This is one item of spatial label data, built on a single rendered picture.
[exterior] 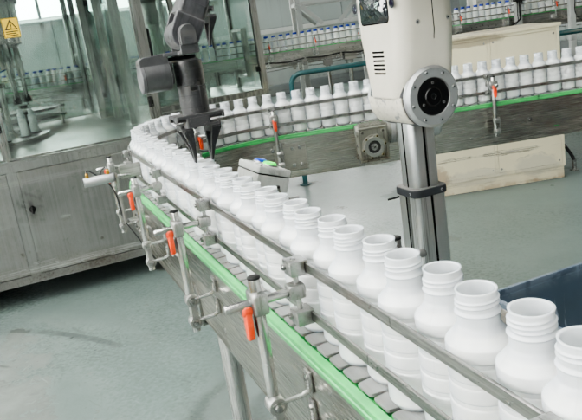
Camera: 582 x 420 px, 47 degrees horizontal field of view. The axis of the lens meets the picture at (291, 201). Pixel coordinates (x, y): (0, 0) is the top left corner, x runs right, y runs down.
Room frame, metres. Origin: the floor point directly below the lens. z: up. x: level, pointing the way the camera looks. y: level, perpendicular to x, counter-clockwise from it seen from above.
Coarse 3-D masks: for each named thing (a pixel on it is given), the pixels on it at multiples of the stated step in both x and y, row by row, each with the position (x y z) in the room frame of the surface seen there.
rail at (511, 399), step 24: (192, 192) 1.35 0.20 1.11; (192, 216) 1.41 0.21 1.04; (216, 240) 1.23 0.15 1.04; (264, 240) 0.95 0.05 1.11; (336, 288) 0.73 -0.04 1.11; (312, 312) 0.81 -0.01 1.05; (384, 312) 0.63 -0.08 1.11; (336, 336) 0.75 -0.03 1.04; (408, 336) 0.58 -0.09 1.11; (456, 360) 0.51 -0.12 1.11; (408, 384) 0.60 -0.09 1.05; (480, 384) 0.48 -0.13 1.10; (432, 408) 0.56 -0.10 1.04; (528, 408) 0.43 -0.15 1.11
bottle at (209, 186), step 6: (204, 168) 1.30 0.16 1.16; (210, 168) 1.30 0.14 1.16; (216, 168) 1.30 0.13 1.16; (204, 174) 1.30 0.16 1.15; (210, 174) 1.30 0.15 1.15; (204, 180) 1.30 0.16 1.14; (210, 180) 1.30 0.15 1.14; (204, 186) 1.30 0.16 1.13; (210, 186) 1.29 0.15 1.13; (204, 192) 1.29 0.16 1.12; (210, 192) 1.28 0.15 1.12; (210, 198) 1.29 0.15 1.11; (210, 210) 1.29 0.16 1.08; (210, 216) 1.29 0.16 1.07; (216, 222) 1.28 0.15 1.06; (210, 228) 1.29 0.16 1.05; (216, 228) 1.29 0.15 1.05; (210, 246) 1.30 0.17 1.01; (216, 246) 1.29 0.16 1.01
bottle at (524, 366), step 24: (528, 312) 0.50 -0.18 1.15; (552, 312) 0.47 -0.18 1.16; (528, 336) 0.47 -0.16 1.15; (552, 336) 0.47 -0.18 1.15; (504, 360) 0.48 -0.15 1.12; (528, 360) 0.46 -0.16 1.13; (552, 360) 0.46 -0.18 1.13; (504, 384) 0.47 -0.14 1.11; (528, 384) 0.46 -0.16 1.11; (504, 408) 0.48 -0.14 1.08
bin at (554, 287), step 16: (560, 272) 1.05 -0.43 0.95; (576, 272) 1.06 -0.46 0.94; (512, 288) 1.01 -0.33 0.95; (528, 288) 1.03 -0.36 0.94; (544, 288) 1.04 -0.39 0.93; (560, 288) 1.05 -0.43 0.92; (576, 288) 1.06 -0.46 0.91; (560, 304) 1.05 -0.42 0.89; (576, 304) 1.06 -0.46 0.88; (560, 320) 1.05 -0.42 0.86; (576, 320) 1.06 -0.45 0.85
